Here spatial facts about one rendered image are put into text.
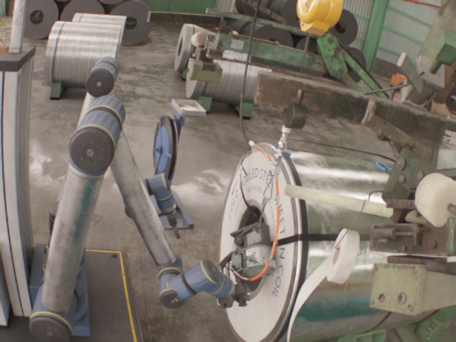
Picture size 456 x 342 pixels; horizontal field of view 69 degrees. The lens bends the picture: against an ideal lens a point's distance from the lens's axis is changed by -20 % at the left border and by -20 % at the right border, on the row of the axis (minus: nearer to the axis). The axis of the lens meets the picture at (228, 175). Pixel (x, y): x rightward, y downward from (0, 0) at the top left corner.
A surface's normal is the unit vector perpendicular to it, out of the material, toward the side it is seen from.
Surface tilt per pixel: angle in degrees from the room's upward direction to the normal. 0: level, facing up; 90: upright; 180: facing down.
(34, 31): 90
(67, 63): 94
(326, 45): 90
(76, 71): 109
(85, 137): 83
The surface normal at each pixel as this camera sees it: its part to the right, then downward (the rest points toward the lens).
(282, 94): -0.01, 0.43
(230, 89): 0.15, 0.72
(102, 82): 0.19, 0.46
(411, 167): -0.95, -0.10
